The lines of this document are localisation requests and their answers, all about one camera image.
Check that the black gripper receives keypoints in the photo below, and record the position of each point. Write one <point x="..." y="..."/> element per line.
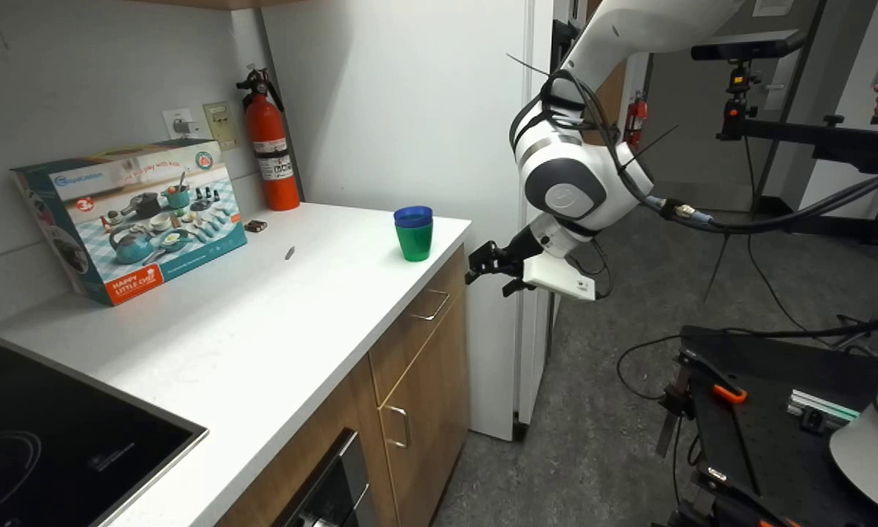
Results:
<point x="518" y="260"/>

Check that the wide wooden drawer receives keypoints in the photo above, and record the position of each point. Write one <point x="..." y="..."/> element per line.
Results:
<point x="411" y="339"/>

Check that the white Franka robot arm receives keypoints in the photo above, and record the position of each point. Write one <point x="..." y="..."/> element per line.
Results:
<point x="634" y="30"/>

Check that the green plastic cup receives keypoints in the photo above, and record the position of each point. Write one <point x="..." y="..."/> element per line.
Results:
<point x="414" y="245"/>

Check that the blue plastic cup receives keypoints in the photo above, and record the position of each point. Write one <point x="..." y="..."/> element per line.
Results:
<point x="414" y="217"/>

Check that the wide wooden cabinet door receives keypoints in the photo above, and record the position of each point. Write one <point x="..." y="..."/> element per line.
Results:
<point x="427" y="410"/>

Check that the small red fire extinguisher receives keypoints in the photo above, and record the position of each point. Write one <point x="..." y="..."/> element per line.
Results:
<point x="635" y="122"/>

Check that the small dark stick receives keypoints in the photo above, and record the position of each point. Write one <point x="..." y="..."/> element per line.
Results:
<point x="288" y="254"/>

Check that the small black countertop item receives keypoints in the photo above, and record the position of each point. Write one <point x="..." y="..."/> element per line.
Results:
<point x="256" y="227"/>

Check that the large red fire extinguisher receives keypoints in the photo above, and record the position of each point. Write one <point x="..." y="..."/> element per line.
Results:
<point x="269" y="156"/>

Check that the black built-in oven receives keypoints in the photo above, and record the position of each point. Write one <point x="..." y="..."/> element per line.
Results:
<point x="331" y="488"/>

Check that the black robot cart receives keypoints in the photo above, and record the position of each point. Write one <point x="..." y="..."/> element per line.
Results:
<point x="779" y="457"/>

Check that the green and white tool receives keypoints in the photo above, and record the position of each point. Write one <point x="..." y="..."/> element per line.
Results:
<point x="823" y="406"/>

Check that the teal toy cookware box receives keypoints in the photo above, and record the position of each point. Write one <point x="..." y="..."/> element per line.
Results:
<point x="135" y="221"/>

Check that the white round disc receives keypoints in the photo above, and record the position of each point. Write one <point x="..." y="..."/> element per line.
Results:
<point x="872" y="457"/>

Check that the black glass cooktop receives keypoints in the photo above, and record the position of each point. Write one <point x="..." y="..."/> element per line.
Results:
<point x="60" y="441"/>

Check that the beige wall switch plate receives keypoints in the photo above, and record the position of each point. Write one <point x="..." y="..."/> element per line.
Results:
<point x="217" y="125"/>

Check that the black stereo camera bar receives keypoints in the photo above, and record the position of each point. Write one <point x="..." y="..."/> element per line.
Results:
<point x="748" y="46"/>

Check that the white wall outlet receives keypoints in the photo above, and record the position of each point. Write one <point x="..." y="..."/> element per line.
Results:
<point x="183" y="122"/>

